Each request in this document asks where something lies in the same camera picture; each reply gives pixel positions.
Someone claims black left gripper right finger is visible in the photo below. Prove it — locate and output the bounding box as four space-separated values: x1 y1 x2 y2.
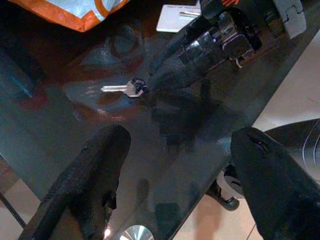
229 126 320 240

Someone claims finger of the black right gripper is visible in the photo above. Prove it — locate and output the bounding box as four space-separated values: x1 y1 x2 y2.
147 36 229 93
149 18 214 76

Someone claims dark table leg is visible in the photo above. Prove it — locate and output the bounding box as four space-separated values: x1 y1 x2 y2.
0 192 27 228

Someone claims round metal disc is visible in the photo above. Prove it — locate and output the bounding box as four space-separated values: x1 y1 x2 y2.
119 224 157 240

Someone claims black chair caster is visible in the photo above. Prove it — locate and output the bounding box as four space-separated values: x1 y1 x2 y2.
207 163 243 212

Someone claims white card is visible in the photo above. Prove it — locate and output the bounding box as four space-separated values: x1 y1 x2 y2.
156 3 202 33

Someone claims silver key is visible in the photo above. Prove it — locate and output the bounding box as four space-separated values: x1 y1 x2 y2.
100 79 147 98

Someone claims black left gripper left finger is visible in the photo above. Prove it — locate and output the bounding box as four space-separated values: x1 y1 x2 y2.
18 124 132 240

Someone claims orange and blue bag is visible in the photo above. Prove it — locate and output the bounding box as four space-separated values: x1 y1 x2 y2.
8 0 131 33

